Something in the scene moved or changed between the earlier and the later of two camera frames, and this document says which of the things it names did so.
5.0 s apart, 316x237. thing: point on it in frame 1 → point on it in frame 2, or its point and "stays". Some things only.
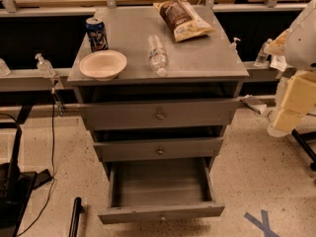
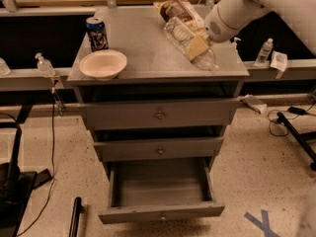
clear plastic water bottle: [158, 59] → [181, 33]
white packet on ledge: [278, 62] stays
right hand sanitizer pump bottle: [234, 44] stays
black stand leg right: [302, 140] stays
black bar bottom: [77, 210] stays
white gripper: [302, 46] → [215, 25]
